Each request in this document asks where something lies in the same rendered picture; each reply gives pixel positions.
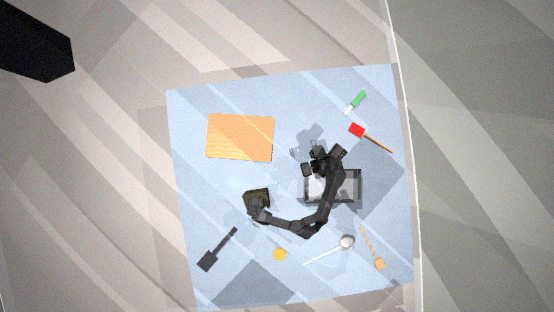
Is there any red spatula with wooden handle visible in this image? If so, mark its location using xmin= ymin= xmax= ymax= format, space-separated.
xmin=349 ymin=122 xmax=393 ymax=153

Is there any yellow round disc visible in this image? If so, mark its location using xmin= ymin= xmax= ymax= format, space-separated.
xmin=273 ymin=248 xmax=286 ymax=260

